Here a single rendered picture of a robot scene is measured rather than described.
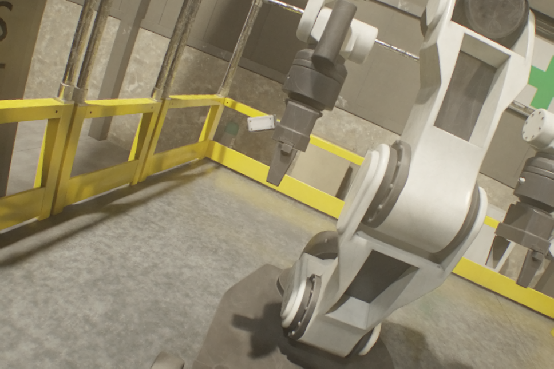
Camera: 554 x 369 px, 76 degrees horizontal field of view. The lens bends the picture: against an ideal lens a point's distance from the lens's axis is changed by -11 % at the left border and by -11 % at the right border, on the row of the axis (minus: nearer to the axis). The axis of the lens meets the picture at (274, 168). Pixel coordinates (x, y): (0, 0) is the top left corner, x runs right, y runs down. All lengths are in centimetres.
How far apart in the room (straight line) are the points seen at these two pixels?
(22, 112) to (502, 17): 107
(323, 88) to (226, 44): 681
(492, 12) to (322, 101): 31
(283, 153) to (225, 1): 701
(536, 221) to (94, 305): 99
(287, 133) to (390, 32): 639
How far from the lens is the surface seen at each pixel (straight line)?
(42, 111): 117
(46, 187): 133
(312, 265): 92
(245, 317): 94
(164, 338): 106
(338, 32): 60
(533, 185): 74
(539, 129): 75
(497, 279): 250
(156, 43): 798
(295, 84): 61
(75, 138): 132
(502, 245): 82
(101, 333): 103
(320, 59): 60
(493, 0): 71
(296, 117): 59
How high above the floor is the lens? 72
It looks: 15 degrees down
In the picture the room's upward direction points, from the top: 22 degrees clockwise
